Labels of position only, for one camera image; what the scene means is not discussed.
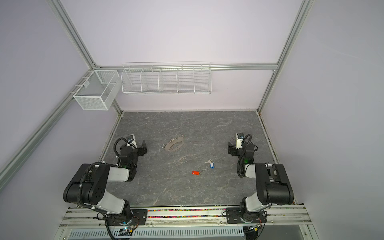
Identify aluminium frame profiles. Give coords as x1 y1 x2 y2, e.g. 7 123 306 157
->
0 0 314 193

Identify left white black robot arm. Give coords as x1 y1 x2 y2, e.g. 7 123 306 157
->
63 135 148 227

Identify metal keyring with shoe plate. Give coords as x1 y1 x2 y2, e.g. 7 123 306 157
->
163 136 185 153

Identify white mesh box basket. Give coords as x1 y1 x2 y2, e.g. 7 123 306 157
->
74 70 122 111

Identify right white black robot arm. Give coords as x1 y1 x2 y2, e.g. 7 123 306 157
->
228 133 294 224

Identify white vented cable duct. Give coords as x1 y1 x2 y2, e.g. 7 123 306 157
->
68 227 245 240

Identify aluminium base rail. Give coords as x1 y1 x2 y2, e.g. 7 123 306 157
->
58 205 313 230

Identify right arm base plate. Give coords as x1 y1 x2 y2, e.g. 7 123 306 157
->
224 207 267 224

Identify white wire basket long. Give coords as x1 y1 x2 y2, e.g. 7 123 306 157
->
121 62 212 95

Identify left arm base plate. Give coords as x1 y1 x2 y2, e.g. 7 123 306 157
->
107 209 148 226

